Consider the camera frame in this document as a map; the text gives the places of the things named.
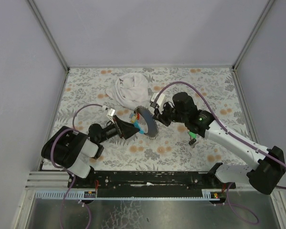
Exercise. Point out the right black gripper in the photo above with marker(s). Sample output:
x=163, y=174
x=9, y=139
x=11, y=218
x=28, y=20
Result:
x=158, y=115

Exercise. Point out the yellow tagged key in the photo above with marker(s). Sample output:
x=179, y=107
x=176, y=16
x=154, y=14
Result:
x=133, y=118

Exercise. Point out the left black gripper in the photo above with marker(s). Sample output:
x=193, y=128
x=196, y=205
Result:
x=119, y=128

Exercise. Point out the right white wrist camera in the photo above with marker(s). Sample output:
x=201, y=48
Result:
x=157, y=100

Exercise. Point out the green tagged key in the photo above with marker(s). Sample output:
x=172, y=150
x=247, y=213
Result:
x=192, y=135

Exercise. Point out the floral table mat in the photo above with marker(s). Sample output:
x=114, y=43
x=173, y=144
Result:
x=211, y=88

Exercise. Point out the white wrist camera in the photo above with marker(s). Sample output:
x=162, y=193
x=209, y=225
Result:
x=157, y=100
x=110, y=112

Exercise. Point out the crumpled white cloth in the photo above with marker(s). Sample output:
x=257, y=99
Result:
x=130, y=90

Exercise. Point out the black tagged key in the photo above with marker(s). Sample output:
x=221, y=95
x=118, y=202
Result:
x=192, y=143

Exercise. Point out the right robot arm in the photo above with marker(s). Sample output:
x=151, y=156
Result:
x=264, y=166

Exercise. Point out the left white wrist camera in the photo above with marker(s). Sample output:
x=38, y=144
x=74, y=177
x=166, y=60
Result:
x=110, y=112

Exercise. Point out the blue key tag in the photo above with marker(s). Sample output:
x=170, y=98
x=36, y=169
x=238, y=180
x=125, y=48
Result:
x=137, y=125

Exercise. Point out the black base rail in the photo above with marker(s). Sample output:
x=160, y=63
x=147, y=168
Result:
x=148, y=184

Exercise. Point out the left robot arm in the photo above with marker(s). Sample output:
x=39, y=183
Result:
x=66, y=148

